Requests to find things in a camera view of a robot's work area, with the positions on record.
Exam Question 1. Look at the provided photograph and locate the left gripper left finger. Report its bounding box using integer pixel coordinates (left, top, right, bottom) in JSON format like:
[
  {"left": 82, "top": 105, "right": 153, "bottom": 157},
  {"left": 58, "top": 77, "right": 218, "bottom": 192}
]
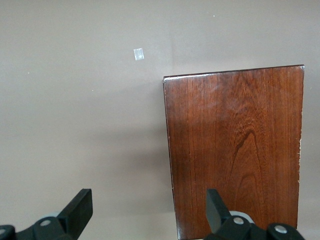
[{"left": 0, "top": 188, "right": 94, "bottom": 240}]

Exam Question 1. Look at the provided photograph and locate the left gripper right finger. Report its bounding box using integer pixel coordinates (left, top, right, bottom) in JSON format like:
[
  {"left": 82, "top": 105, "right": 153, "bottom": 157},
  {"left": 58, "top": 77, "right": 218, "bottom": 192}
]
[{"left": 203, "top": 188, "right": 305, "bottom": 240}]

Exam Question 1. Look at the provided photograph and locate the dark red wooden cabinet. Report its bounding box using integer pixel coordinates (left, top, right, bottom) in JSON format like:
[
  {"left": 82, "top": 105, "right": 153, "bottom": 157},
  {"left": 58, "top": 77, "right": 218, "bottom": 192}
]
[{"left": 162, "top": 64, "right": 306, "bottom": 240}]

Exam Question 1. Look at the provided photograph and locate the small clear tape piece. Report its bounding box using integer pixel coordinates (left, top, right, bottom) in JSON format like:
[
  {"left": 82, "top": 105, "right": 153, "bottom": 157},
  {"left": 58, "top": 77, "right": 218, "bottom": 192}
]
[{"left": 133, "top": 47, "right": 145, "bottom": 62}]

